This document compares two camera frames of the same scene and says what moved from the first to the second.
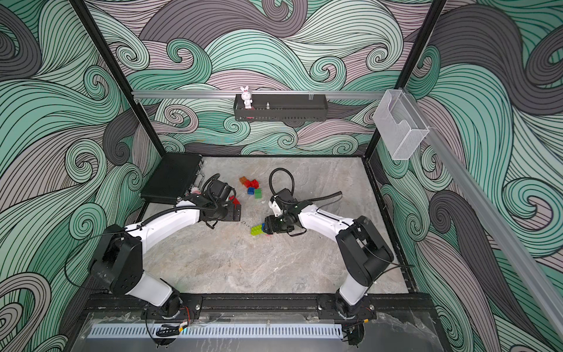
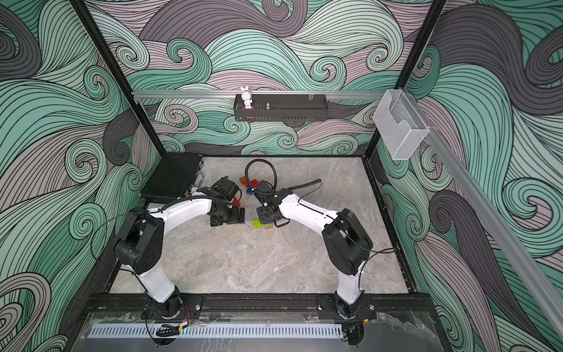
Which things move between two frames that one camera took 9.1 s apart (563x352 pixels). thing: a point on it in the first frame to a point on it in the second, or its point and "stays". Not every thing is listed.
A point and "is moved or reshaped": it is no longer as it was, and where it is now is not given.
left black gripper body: [230, 215] stays
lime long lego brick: [256, 230] is moved or reshaped
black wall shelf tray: [283, 108] stays
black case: [171, 177] stays
